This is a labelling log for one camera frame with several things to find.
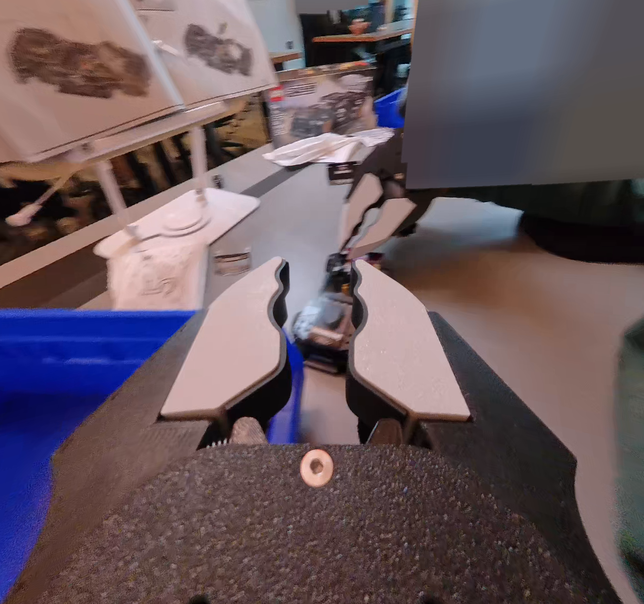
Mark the black printed lego plate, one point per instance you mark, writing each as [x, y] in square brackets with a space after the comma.
[342, 172]

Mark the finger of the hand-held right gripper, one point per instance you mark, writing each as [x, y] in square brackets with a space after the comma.
[392, 219]
[362, 206]

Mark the background wooden desk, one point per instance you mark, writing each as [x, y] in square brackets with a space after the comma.
[362, 35]

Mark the crumpled white paper bags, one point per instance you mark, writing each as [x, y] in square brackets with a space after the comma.
[327, 146]

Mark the white booklet stand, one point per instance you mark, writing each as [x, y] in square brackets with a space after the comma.
[181, 216]

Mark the white printed paper bag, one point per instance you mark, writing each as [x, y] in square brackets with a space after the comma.
[156, 274]

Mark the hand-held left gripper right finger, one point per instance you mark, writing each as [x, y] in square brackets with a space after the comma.
[403, 352]

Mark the lego set box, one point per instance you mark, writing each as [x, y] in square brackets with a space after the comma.
[322, 106]

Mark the blue plastic bin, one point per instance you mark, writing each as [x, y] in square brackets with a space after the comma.
[60, 383]
[389, 109]

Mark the lego instruction booklet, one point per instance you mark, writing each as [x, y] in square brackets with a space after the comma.
[111, 40]

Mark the clear lego windshield piece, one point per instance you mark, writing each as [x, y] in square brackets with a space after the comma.
[231, 260]

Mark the black textured pad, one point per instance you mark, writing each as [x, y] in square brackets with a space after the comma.
[584, 227]

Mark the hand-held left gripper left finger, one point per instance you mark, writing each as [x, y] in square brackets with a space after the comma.
[236, 347]

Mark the black lego car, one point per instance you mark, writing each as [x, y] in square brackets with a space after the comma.
[327, 317]

